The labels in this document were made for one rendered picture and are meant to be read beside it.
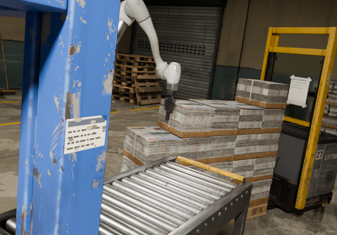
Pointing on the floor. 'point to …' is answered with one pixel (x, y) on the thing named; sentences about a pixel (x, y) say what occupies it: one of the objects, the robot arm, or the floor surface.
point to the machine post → (67, 111)
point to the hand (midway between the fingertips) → (167, 116)
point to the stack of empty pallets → (126, 92)
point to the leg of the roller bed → (240, 222)
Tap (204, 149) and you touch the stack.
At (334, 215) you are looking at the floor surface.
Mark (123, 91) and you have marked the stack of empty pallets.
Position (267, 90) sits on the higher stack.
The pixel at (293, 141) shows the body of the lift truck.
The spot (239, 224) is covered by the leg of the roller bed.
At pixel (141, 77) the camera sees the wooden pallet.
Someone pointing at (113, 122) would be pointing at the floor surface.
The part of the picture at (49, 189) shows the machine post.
